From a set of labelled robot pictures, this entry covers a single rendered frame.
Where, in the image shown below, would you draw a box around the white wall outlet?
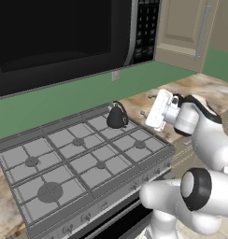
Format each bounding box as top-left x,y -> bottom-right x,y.
111,70 -> 121,82

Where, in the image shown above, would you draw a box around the silver microwave door handle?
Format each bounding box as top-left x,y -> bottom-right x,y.
122,0 -> 140,67

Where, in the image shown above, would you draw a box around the grey gas stove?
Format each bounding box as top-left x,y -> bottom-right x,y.
0,102 -> 177,239

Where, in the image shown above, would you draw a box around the beige cabinet door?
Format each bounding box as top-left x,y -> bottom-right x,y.
154,0 -> 221,75

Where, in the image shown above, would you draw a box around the silver cabinet door handle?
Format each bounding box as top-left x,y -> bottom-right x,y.
194,5 -> 212,62

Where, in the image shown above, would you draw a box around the black kettle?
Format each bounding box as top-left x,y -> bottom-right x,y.
106,100 -> 130,130

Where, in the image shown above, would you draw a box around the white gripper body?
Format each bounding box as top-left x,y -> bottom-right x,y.
145,89 -> 179,132

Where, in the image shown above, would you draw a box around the beige drawer front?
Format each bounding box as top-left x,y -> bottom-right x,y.
171,135 -> 198,176

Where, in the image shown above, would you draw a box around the black microwave oven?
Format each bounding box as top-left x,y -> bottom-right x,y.
0,0 -> 163,101

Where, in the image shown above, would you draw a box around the black oven door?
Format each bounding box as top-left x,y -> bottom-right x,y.
70,176 -> 176,239

